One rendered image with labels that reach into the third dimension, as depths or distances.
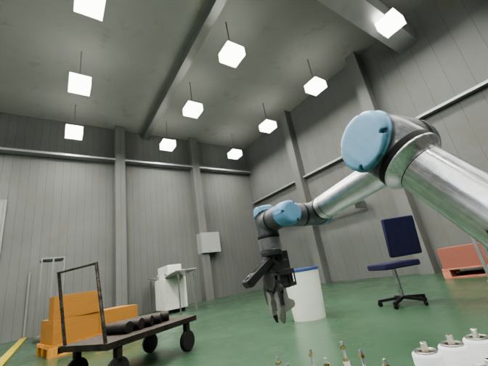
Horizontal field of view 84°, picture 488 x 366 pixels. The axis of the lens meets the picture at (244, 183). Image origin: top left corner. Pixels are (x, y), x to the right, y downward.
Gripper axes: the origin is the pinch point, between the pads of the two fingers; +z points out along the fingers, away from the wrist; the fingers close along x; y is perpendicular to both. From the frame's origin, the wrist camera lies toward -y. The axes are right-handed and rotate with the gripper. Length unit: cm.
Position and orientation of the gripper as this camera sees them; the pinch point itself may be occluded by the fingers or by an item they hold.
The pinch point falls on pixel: (277, 318)
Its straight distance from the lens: 92.9
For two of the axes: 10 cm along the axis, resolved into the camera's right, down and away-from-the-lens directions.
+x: -4.3, 3.6, 8.3
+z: 1.5, 9.3, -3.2
